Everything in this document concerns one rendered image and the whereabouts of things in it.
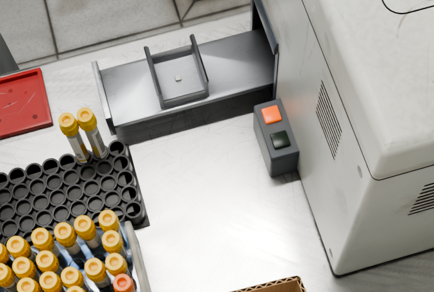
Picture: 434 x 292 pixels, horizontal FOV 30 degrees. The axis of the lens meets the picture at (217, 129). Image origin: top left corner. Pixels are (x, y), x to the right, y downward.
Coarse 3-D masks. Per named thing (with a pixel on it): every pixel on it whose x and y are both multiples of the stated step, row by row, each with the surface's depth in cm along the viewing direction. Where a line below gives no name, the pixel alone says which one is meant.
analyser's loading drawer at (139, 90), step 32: (256, 32) 84; (96, 64) 81; (128, 64) 83; (160, 64) 83; (192, 64) 83; (224, 64) 82; (256, 64) 82; (128, 96) 81; (160, 96) 78; (192, 96) 80; (224, 96) 81
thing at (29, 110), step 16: (0, 80) 86; (16, 80) 87; (32, 80) 87; (0, 96) 86; (16, 96) 86; (32, 96) 86; (0, 112) 85; (16, 112) 85; (32, 112) 85; (48, 112) 84; (0, 128) 84; (16, 128) 84; (32, 128) 84
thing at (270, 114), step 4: (268, 108) 79; (272, 108) 79; (276, 108) 79; (264, 112) 78; (268, 112) 78; (272, 112) 78; (276, 112) 78; (264, 116) 78; (268, 116) 78; (272, 116) 78; (276, 116) 78; (280, 116) 78; (268, 120) 78; (272, 120) 78; (276, 120) 78
